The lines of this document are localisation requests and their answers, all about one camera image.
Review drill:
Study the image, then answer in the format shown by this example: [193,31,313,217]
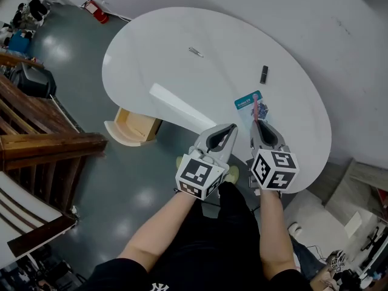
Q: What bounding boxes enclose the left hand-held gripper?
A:
[175,123,239,201]

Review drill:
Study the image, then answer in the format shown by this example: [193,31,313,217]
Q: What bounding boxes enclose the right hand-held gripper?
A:
[248,119,301,197]

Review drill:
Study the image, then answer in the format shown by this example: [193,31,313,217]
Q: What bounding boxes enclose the teal card package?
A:
[233,90,271,123]

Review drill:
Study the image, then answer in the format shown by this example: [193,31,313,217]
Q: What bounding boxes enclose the person's left forearm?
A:
[117,190,198,273]

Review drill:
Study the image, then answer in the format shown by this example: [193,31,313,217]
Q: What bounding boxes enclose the person's right forearm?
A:
[258,189,297,281]

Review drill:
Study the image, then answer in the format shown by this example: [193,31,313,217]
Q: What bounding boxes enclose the white shoe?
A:
[287,221,303,237]

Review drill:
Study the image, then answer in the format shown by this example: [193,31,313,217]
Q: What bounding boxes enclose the grey low bench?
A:
[323,158,388,227]

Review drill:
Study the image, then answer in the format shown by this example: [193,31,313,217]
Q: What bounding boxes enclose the person's black clothing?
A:
[78,181,313,291]

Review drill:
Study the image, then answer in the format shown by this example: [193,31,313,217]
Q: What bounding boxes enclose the red fire extinguisher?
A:
[81,0,110,25]

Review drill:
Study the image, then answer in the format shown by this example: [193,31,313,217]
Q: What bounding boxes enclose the brown wooden staircase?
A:
[0,53,109,260]

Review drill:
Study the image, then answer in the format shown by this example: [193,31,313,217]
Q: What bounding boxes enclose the black floor bin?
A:
[8,61,58,99]

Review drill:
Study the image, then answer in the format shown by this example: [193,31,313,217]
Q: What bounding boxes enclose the white wall cable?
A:
[101,0,133,22]

